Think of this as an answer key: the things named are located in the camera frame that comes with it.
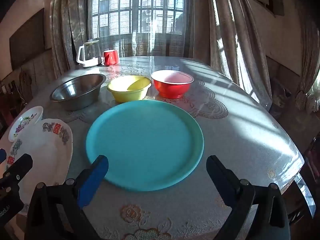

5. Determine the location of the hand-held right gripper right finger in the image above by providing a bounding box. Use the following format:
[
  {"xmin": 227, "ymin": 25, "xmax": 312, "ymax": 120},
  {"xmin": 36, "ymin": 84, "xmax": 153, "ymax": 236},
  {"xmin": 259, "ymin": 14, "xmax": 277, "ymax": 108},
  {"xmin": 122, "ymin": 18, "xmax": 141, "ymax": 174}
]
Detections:
[{"xmin": 206, "ymin": 155, "xmax": 292, "ymax": 240}]

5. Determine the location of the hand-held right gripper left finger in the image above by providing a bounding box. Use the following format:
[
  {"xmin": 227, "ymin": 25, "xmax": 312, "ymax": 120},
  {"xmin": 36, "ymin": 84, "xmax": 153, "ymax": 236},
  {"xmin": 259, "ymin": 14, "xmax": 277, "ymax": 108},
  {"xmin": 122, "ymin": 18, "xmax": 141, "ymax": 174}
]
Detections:
[{"xmin": 25, "ymin": 155, "xmax": 109, "ymax": 240}]

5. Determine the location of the large white floral plate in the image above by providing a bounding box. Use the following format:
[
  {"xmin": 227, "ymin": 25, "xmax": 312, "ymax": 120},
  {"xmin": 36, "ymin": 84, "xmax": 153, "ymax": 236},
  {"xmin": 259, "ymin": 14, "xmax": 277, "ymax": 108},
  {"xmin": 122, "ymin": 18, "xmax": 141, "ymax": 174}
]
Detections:
[{"xmin": 5, "ymin": 119, "xmax": 73, "ymax": 217}]

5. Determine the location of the small white floral plate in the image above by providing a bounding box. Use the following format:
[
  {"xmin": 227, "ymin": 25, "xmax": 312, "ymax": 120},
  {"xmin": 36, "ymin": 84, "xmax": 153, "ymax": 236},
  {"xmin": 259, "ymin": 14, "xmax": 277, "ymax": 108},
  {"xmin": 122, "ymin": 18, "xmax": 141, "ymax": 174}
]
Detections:
[{"xmin": 8, "ymin": 106, "xmax": 44, "ymax": 142}]

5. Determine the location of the teal plastic plate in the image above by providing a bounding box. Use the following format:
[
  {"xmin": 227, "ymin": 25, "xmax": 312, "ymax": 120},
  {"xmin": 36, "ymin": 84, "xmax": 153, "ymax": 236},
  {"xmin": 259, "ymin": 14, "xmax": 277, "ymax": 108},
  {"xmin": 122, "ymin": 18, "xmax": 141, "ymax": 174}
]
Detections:
[{"xmin": 86, "ymin": 100, "xmax": 204, "ymax": 192}]

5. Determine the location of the yellow plastic bowl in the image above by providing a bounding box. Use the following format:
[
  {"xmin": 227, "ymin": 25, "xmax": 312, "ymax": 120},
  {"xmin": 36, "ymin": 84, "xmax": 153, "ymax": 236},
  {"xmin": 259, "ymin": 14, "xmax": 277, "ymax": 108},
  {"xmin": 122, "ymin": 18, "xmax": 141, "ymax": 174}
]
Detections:
[{"xmin": 107, "ymin": 75, "xmax": 152, "ymax": 103}]

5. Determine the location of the stainless steel bowl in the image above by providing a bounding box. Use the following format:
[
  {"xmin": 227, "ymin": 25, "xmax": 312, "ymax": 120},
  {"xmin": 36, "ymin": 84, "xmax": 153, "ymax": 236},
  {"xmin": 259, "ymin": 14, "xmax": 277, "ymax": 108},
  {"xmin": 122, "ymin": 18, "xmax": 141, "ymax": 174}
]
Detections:
[{"xmin": 49, "ymin": 74, "xmax": 107, "ymax": 111}]

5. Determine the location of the red bowl white inside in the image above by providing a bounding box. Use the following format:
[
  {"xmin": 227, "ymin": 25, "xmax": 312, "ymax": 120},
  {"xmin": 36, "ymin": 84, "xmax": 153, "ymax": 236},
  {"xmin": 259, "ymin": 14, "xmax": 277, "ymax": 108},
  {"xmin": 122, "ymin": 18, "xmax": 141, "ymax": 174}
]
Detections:
[{"xmin": 151, "ymin": 70, "xmax": 194, "ymax": 99}]

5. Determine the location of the lace embroidered tablecloth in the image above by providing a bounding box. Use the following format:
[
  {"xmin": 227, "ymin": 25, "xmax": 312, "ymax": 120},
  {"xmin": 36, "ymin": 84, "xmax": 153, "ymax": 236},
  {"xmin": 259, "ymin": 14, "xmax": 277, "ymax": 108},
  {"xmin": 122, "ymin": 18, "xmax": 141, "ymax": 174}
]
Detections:
[{"xmin": 0, "ymin": 56, "xmax": 315, "ymax": 240}]

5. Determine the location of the dark wooden furniture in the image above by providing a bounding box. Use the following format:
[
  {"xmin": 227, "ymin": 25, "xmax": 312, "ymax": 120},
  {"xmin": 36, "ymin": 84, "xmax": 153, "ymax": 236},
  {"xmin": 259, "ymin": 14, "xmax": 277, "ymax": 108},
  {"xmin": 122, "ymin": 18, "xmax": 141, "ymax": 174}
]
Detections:
[{"xmin": 0, "ymin": 79, "xmax": 28, "ymax": 140}]

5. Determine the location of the red mug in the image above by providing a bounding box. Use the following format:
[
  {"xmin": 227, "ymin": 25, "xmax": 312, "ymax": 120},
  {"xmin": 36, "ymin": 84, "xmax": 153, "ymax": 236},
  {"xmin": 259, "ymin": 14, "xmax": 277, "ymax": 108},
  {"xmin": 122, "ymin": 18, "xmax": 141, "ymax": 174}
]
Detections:
[{"xmin": 103, "ymin": 50, "xmax": 119, "ymax": 66}]

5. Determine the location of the side window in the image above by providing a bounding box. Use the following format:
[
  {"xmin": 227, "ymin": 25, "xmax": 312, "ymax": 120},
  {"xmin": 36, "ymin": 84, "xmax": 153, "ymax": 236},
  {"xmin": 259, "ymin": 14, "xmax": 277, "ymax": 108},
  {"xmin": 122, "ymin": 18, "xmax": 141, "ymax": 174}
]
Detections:
[{"xmin": 309, "ymin": 72, "xmax": 320, "ymax": 95}]

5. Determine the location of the brown curtain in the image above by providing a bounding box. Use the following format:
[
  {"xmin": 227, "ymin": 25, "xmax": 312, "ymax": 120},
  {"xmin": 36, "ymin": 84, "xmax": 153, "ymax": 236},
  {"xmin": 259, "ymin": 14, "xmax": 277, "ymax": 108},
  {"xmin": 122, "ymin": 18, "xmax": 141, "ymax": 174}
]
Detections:
[
  {"xmin": 50, "ymin": 0, "xmax": 91, "ymax": 78},
  {"xmin": 192, "ymin": 0, "xmax": 273, "ymax": 110}
]

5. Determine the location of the beige side curtain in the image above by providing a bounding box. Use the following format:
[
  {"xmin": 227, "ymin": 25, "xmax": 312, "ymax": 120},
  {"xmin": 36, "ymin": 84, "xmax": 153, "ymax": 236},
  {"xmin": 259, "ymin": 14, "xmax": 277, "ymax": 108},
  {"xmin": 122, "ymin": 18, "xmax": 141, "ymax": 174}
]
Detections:
[{"xmin": 296, "ymin": 12, "xmax": 320, "ymax": 110}]

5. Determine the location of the window with grille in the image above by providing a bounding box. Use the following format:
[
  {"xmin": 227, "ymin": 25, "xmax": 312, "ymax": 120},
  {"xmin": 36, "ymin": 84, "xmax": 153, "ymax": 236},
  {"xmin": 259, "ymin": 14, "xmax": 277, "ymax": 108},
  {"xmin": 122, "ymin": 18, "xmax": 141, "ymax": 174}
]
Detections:
[{"xmin": 89, "ymin": 0, "xmax": 185, "ymax": 38}]

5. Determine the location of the glass kettle white handle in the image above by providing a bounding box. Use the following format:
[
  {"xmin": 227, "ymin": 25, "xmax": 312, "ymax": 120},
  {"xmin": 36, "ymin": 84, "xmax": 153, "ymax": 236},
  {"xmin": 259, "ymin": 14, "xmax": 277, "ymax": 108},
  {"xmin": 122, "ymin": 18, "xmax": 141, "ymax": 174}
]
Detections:
[{"xmin": 76, "ymin": 40, "xmax": 103, "ymax": 68}]

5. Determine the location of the dark wall board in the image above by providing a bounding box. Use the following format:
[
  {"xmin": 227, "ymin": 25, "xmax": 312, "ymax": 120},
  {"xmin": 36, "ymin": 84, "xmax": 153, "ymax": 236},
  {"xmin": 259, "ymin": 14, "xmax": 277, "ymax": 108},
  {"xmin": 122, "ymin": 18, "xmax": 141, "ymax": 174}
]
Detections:
[{"xmin": 9, "ymin": 8, "xmax": 45, "ymax": 70}]

